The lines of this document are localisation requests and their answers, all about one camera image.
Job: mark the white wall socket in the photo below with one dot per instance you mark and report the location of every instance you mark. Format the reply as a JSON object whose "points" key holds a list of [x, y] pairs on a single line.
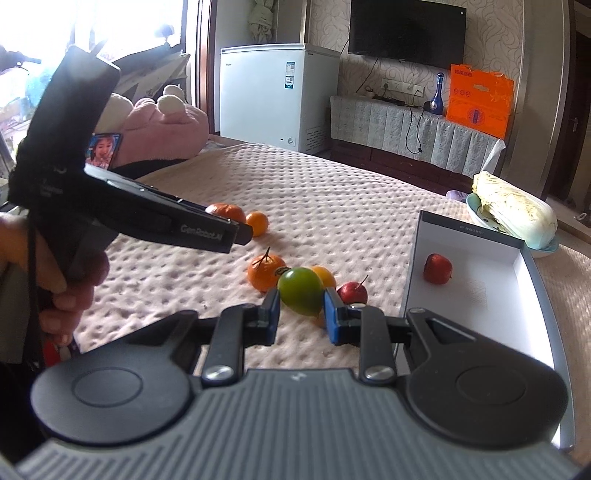
{"points": [[387, 85], [418, 89]]}

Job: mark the brown wooden door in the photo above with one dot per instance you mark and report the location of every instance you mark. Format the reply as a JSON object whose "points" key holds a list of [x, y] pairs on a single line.
{"points": [[575, 92]]}

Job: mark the beige textured bedspread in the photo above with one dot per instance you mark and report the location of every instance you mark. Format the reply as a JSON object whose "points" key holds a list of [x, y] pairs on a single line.
{"points": [[323, 198]]}

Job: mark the pink plush toy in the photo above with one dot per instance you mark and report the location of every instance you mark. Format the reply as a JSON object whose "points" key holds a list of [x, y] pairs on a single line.
{"points": [[161, 129]]}

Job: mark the small smooth orange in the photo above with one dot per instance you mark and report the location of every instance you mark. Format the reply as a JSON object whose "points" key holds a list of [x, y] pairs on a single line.
{"points": [[258, 224]]}

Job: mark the photo card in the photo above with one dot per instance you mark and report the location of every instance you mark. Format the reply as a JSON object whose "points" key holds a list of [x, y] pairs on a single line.
{"points": [[104, 150]]}

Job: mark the orange gift bag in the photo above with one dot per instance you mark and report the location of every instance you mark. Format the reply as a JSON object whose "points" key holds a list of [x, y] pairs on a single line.
{"points": [[480, 99]]}

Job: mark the dark orange tangerine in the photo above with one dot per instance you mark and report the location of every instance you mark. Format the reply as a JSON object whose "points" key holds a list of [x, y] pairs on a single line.
{"points": [[226, 212]]}

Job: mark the yellow-orange smooth orange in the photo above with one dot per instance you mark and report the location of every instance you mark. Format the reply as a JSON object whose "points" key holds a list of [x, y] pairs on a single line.
{"points": [[325, 276]]}

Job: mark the tied pale curtain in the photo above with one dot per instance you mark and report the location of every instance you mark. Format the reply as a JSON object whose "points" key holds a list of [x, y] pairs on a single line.
{"points": [[261, 21]]}

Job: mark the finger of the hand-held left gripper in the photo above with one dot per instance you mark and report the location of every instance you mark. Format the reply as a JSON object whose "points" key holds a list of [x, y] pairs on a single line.
{"points": [[244, 233]]}

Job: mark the pale blue plate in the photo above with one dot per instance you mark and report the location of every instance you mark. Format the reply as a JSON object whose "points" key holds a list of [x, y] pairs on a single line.
{"points": [[545, 250]]}

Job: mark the white chest freezer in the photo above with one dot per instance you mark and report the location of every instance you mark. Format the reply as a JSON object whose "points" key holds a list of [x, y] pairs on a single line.
{"points": [[258, 101]]}

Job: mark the tangerine with stem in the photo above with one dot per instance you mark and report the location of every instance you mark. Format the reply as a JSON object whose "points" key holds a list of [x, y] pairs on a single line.
{"points": [[263, 275]]}

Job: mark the black power strip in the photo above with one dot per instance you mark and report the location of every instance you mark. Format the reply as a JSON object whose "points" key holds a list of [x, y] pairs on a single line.
{"points": [[388, 98]]}

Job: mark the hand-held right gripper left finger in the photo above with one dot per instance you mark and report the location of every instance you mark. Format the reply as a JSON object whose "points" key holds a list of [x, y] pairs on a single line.
{"points": [[273, 314]]}

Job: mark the blue glass bottle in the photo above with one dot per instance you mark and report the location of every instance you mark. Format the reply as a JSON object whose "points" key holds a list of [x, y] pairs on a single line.
{"points": [[436, 104]]}

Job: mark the white lace cloth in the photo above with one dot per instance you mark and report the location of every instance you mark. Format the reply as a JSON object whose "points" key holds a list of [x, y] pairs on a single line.
{"points": [[369, 122]]}

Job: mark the black wall television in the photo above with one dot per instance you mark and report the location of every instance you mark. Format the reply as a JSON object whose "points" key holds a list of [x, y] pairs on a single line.
{"points": [[406, 27]]}

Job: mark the napa cabbage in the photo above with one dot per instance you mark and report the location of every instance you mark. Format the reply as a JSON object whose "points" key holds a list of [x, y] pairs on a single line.
{"points": [[512, 207]]}

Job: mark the large green tomato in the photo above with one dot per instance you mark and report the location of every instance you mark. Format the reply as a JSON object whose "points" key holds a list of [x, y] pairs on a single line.
{"points": [[300, 290]]}

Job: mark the small red apple with stem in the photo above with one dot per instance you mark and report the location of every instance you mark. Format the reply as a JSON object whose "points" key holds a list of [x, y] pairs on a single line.
{"points": [[353, 293]]}

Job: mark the purple cloth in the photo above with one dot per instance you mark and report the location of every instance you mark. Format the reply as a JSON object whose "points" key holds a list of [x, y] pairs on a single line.
{"points": [[457, 195]]}

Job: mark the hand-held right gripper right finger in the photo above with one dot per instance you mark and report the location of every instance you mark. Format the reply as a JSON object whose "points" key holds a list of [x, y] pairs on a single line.
{"points": [[330, 316]]}

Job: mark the dark wooden tv cabinet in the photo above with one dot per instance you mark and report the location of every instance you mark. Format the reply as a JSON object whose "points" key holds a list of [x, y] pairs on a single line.
{"points": [[392, 164]]}

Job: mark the person's left hand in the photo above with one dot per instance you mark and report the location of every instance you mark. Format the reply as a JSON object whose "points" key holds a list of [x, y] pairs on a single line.
{"points": [[69, 314]]}

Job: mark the white cardboard box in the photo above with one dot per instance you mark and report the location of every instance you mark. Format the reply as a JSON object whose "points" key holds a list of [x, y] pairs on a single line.
{"points": [[471, 286]]}

